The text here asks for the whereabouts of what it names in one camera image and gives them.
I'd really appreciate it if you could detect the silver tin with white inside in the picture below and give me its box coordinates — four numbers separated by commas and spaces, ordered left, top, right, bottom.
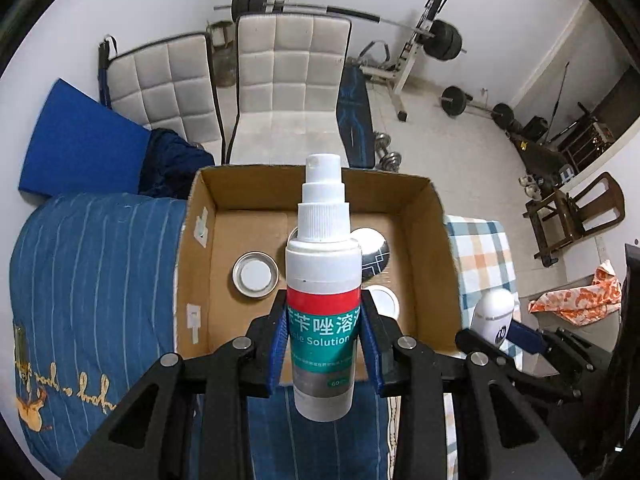
231, 251, 279, 301

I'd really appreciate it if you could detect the barbell weight bench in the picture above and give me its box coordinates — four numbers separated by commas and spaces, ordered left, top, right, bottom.
265, 0, 448, 122

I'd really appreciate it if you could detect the small barbell with black plates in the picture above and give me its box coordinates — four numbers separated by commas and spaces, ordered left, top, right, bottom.
440, 86, 516, 128

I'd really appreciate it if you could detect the plaid blanket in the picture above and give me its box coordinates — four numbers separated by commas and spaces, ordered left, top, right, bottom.
387, 215, 521, 480

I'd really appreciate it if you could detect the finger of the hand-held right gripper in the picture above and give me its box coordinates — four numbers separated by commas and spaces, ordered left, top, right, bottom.
454, 329, 523, 376
505, 321, 613, 378

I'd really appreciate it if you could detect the blue striped blanket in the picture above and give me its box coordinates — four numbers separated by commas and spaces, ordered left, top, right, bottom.
10, 192, 401, 480

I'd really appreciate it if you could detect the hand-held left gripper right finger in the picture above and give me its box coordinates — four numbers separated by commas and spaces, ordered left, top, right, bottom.
360, 287, 583, 480

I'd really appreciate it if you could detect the black exercise machine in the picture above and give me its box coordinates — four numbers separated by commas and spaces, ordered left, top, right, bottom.
507, 102, 616, 173

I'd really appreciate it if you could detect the white round lid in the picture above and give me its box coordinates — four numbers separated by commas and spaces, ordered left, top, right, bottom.
367, 285, 401, 318

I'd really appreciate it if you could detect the black round patterned compact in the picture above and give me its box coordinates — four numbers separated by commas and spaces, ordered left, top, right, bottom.
350, 227, 390, 279

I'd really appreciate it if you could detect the dark blue knitted garment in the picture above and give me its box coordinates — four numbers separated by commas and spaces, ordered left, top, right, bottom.
139, 129, 216, 200

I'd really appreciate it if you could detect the white spray bottle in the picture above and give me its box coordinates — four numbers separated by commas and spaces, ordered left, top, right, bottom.
285, 154, 363, 423

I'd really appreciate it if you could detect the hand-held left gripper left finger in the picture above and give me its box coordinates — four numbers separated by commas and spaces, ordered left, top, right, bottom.
60, 290, 291, 480

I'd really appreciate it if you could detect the cardboard box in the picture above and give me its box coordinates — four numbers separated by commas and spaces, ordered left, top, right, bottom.
175, 162, 463, 386

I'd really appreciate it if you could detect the dark wooden chair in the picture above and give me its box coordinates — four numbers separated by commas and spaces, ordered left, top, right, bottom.
523, 171, 626, 267

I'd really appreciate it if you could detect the white quilted chair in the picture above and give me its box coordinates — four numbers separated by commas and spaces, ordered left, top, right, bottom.
227, 12, 353, 166
102, 30, 226, 161

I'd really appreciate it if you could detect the white roll-on bottle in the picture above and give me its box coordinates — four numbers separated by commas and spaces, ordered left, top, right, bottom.
472, 287, 517, 346

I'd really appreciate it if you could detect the blue foam mat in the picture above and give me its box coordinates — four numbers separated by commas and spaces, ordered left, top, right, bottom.
17, 77, 153, 201

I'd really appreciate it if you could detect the black blue weight bench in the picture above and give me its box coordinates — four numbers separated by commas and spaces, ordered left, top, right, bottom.
336, 65, 377, 170

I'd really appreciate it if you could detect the orange white cloth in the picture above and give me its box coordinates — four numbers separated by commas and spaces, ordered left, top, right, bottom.
528, 260, 623, 328

